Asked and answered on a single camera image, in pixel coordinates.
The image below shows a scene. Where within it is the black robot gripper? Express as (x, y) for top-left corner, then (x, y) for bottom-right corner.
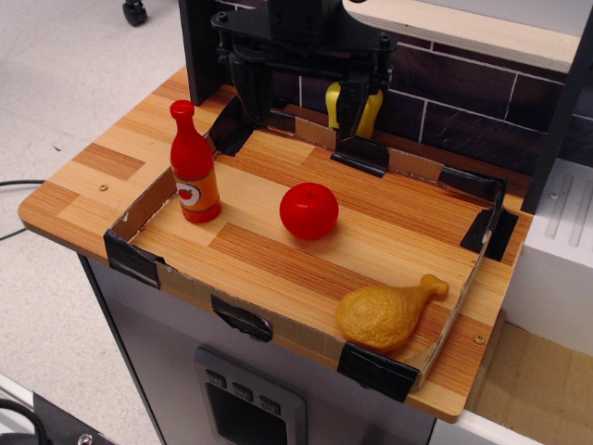
(211, 1), (397, 140)

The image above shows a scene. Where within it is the black braided cable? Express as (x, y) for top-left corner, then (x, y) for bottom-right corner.
(0, 398), (49, 445)

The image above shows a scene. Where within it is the grey oven control panel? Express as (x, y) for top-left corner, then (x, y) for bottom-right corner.
(194, 348), (308, 445)

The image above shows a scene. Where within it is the red hot sauce bottle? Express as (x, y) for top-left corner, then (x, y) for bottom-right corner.
(170, 100), (221, 223)

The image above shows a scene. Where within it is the black caster wheel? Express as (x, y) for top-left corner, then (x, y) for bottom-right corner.
(122, 0), (147, 27)

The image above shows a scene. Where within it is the white toy sink counter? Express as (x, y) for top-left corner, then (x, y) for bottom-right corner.
(502, 159), (592, 355)

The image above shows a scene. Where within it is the yellow toy bell pepper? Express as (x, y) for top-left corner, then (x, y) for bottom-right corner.
(325, 83), (384, 139)

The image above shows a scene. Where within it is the red toy apple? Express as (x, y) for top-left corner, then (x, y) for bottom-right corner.
(279, 183), (339, 240)

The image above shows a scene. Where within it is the cardboard fence with black tape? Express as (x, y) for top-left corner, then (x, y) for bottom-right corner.
(105, 114), (517, 413)

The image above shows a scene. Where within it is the wooden shelf board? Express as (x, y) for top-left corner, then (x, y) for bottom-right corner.
(345, 0), (580, 73)

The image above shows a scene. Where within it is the black cable on floor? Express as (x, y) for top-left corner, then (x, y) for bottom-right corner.
(0, 179), (47, 241)

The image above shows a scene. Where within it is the toy chicken drumstick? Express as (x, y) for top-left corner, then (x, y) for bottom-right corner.
(335, 273), (449, 352)

